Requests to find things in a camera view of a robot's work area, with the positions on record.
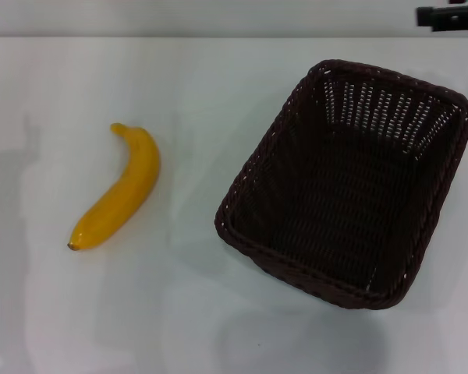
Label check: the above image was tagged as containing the yellow banana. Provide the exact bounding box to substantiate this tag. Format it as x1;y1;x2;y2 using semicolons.
66;122;161;252

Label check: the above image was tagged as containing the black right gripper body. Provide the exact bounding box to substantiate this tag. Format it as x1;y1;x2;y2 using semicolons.
431;0;468;34

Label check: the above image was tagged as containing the dark brown woven basket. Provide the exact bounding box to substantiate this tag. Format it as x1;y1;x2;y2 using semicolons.
214;58;468;312

